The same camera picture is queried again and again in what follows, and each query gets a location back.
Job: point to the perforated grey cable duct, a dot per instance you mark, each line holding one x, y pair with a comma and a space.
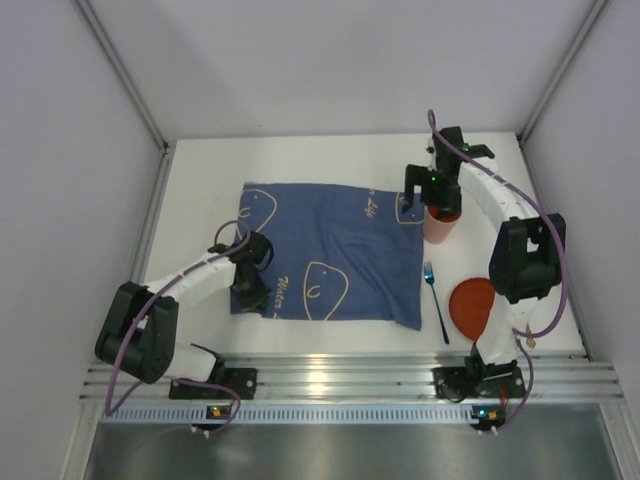
281, 414

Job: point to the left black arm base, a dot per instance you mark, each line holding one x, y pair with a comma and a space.
242, 381

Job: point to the blue cloth placemat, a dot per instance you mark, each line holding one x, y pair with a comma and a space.
341, 253

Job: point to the orange plastic plate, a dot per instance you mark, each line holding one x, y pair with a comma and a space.
470, 305

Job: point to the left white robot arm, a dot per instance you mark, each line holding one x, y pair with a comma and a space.
139, 334

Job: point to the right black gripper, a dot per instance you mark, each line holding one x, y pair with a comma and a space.
417, 176

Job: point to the pink plastic cup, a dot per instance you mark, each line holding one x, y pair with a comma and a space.
436, 230

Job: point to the gold metal spoon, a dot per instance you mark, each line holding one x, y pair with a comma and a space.
529, 338

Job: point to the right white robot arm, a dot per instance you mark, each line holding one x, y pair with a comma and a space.
527, 262

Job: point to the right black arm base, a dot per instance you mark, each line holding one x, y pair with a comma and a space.
456, 384

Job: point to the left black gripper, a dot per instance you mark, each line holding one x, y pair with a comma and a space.
251, 295

